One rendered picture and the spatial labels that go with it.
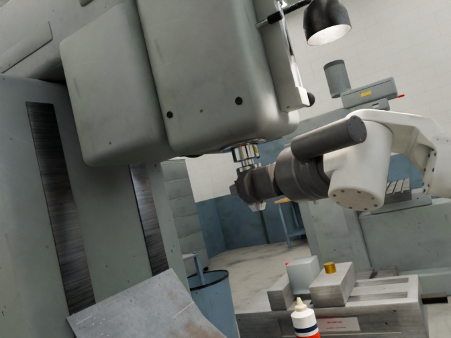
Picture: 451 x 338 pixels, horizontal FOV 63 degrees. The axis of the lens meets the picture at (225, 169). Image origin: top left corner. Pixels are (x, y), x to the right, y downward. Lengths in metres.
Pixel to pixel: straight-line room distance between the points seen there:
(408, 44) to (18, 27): 6.77
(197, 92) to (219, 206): 7.77
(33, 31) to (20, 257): 0.46
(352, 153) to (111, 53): 0.45
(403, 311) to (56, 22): 0.83
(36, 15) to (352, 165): 0.70
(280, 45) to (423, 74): 6.59
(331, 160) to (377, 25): 6.99
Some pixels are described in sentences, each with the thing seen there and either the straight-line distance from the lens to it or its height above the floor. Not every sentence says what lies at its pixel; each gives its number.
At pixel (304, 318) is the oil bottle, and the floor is 0.99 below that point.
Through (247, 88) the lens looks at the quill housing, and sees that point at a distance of 0.57.
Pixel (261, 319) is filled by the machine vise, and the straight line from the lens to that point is 0.80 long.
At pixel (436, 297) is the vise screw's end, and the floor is 0.96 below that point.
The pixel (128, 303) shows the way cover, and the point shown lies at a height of 1.05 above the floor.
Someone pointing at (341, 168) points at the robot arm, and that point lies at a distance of 0.47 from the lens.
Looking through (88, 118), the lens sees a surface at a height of 1.43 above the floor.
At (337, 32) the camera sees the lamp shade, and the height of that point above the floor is 1.45.
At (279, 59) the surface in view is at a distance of 0.64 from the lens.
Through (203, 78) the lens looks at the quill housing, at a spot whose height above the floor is 1.41.
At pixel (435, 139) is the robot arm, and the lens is 0.50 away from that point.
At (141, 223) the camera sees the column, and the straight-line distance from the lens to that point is 0.95.
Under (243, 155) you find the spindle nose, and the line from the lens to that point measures 0.64.
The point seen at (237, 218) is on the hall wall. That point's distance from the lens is 8.17.
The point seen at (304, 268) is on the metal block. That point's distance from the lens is 0.78.
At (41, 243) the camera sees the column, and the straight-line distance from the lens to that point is 0.79.
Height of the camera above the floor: 1.23
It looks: 4 degrees up
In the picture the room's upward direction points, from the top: 14 degrees counter-clockwise
